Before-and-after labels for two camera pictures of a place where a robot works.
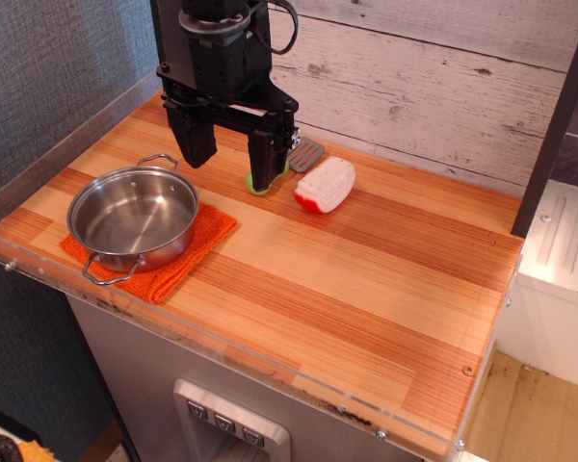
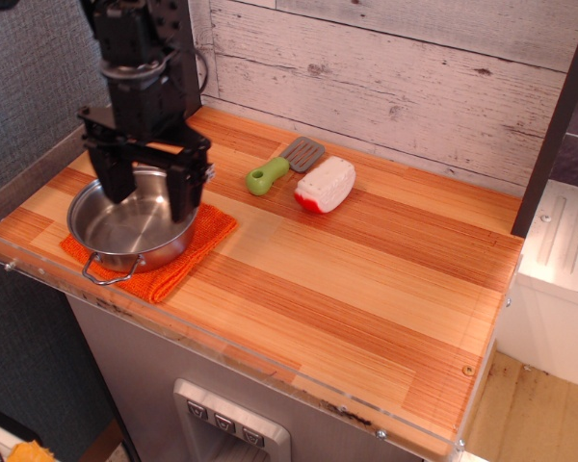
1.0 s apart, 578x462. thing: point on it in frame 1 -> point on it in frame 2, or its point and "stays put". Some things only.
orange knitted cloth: x=152 y=281 stays put
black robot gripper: x=228 y=78 -> x=145 y=115
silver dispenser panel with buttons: x=220 y=428 stays put
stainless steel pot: x=126 y=216 stays put
